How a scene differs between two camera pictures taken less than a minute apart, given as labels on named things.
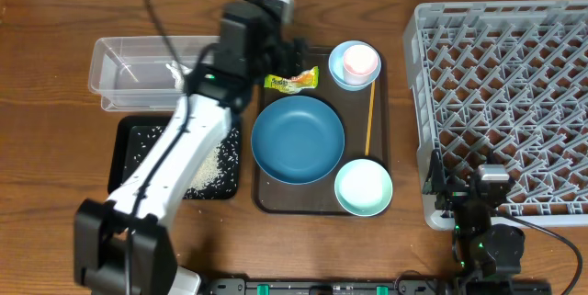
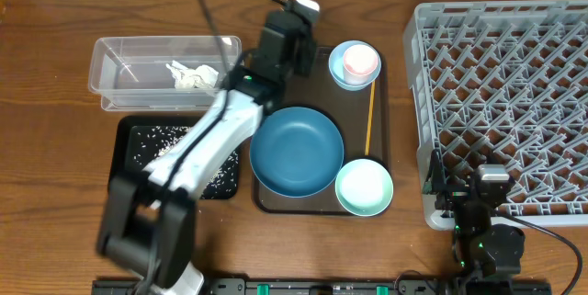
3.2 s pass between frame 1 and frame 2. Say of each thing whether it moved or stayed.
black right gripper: stayed
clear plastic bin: stayed
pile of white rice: moved
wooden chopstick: stayed
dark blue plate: moved
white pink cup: stayed
